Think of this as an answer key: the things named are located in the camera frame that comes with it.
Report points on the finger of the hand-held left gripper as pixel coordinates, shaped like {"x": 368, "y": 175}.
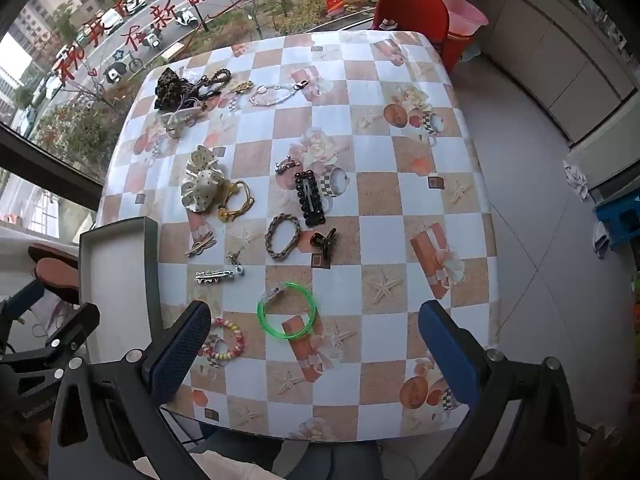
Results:
{"x": 65, "y": 329}
{"x": 22, "y": 297}

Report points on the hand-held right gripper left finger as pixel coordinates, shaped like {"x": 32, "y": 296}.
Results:
{"x": 182, "y": 345}

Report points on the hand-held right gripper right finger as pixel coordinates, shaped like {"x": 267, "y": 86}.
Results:
{"x": 450, "y": 355}

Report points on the grey shallow box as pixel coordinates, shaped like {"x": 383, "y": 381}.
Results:
{"x": 120, "y": 285}

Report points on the silver hair clip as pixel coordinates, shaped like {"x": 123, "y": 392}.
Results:
{"x": 215, "y": 276}

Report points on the beige bow hair clip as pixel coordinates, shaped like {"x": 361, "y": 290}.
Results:
{"x": 200, "y": 246}

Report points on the white polka dot scrunchie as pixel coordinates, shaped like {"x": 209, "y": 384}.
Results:
{"x": 202, "y": 180}

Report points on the black claw clip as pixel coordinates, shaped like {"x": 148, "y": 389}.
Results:
{"x": 320, "y": 241}

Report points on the black beaded hair clip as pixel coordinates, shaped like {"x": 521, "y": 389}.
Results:
{"x": 300, "y": 205}

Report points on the brown slipper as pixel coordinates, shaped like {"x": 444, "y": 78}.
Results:
{"x": 60, "y": 275}
{"x": 50, "y": 251}

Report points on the small eye charm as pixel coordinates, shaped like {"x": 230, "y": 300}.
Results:
{"x": 241, "y": 272}

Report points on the checkered tablecloth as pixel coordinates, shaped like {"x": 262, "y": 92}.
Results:
{"x": 380, "y": 200}

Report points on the white slipper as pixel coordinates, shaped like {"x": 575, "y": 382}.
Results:
{"x": 600, "y": 245}

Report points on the white crumpled cloth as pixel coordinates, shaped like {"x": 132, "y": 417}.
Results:
{"x": 576, "y": 177}

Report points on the blue plastic stool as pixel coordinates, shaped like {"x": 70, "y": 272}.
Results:
{"x": 620, "y": 210}

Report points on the leopard print scrunchie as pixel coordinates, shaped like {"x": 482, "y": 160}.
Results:
{"x": 170, "y": 87}

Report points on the gold hair clip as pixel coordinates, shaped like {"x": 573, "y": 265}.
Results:
{"x": 242, "y": 86}

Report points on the beige cabinet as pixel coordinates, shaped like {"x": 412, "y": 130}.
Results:
{"x": 550, "y": 50}

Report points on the pink plastic basin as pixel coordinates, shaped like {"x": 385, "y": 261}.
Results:
{"x": 465, "y": 12}

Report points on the red plastic chair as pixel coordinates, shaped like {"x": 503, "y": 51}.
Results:
{"x": 410, "y": 10}

